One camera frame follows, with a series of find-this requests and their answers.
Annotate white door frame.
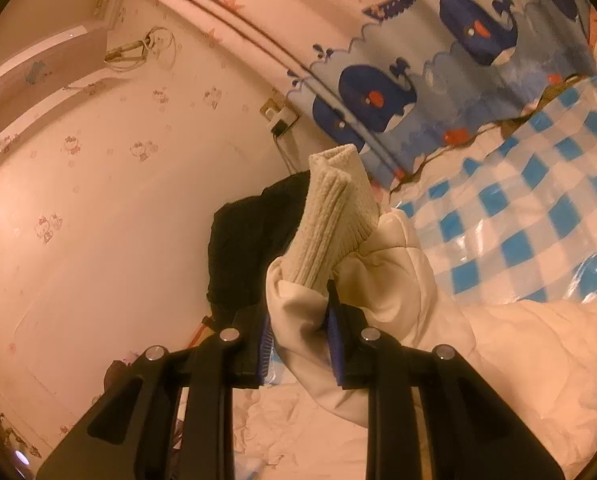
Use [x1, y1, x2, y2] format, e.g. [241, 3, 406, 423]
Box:
[0, 24, 115, 162]

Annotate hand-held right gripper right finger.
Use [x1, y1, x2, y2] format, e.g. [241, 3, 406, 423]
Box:
[325, 280, 565, 480]

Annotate white puffer jacket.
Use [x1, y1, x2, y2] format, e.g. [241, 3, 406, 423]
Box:
[238, 144, 597, 480]

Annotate wall socket with charger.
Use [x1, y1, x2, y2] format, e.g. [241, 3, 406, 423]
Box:
[260, 100, 300, 137]

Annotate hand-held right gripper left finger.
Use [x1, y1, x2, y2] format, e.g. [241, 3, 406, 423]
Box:
[36, 305, 275, 480]

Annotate metal wall ring fixture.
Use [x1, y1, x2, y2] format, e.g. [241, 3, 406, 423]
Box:
[105, 27, 177, 69]

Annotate black cloth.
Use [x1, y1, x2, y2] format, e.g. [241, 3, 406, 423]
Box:
[207, 170, 312, 332]

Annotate dark charger cable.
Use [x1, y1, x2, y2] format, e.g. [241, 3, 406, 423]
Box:
[273, 132, 300, 177]

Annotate blue white checkered plastic sheet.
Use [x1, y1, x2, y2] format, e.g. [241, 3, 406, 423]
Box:
[393, 73, 597, 307]

